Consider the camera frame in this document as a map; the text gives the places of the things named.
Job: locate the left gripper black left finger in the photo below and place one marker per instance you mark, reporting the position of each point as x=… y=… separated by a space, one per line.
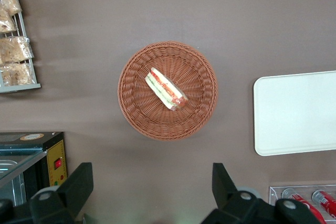
x=76 y=182

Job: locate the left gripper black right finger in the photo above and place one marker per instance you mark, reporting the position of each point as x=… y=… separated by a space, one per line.
x=225 y=192

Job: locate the cream plastic tray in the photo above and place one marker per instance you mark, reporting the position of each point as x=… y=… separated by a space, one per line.
x=294 y=113

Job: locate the black food warmer appliance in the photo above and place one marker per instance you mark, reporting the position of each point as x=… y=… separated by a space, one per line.
x=56 y=153

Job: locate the clear acrylic bottle rack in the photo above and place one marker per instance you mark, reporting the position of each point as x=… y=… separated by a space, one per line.
x=274 y=195

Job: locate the round brown wicker basket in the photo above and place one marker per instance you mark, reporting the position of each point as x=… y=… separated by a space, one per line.
x=136 y=95

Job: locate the wrapped triangle sandwich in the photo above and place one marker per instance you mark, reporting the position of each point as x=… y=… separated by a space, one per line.
x=165 y=91

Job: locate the bagged bread snack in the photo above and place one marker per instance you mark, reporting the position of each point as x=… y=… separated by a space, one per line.
x=15 y=49
x=10 y=1
x=5 y=23
x=17 y=74

